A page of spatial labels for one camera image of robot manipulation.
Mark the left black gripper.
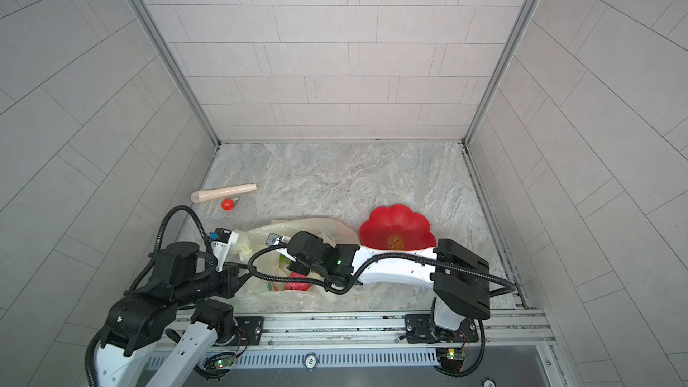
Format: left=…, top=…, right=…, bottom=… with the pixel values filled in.
left=176, top=259, right=263, bottom=306

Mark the cream plastic bag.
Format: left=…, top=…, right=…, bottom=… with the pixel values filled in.
left=228, top=218, right=362, bottom=313

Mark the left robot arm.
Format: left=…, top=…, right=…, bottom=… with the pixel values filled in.
left=84, top=235, right=248, bottom=386

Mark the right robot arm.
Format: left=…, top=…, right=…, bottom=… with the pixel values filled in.
left=279, top=231, right=516, bottom=331

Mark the small red ball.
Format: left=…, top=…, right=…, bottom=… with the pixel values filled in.
left=221, top=198, right=236, bottom=211

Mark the wooden rolling pin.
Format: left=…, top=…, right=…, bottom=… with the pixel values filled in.
left=191, top=184, right=258, bottom=204

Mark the red flower-shaped bowl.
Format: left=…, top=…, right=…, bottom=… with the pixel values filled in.
left=359, top=204, right=436, bottom=252

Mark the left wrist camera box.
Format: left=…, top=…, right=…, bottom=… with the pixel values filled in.
left=209, top=228, right=239, bottom=272

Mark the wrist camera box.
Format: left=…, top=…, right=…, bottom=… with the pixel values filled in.
left=265, top=233, right=290, bottom=249
left=209, top=228, right=239, bottom=272

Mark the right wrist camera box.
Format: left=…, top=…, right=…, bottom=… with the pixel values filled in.
left=265, top=233, right=290, bottom=249

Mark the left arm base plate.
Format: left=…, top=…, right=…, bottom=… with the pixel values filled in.
left=215, top=315, right=265, bottom=349

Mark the black corrugated cable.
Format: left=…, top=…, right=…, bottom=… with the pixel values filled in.
left=128, top=205, right=216, bottom=291

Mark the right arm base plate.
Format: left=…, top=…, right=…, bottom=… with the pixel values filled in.
left=400, top=313, right=479, bottom=345

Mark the aluminium mounting rail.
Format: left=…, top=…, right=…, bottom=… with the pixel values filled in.
left=144, top=308, right=555, bottom=353

